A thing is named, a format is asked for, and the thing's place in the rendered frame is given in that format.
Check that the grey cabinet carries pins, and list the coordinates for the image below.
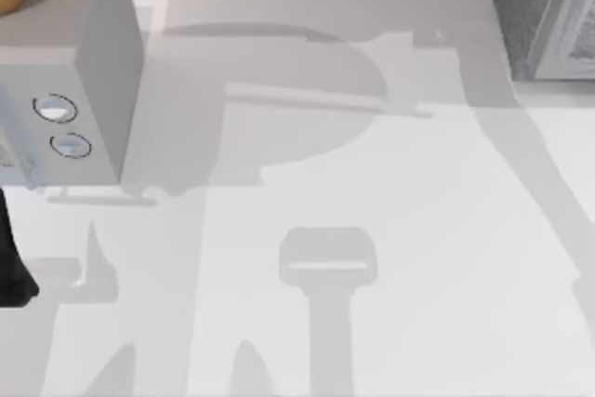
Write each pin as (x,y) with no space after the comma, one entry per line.
(534,16)

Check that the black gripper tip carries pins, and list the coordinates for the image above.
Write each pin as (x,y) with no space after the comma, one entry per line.
(13,262)

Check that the large microwave knob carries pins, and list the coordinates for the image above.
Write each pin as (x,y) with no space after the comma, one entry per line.
(55,108)

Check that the pale microwave oven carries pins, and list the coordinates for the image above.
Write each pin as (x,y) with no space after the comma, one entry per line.
(100,67)

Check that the small microwave knob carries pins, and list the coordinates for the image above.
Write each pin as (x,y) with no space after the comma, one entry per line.
(71,145)

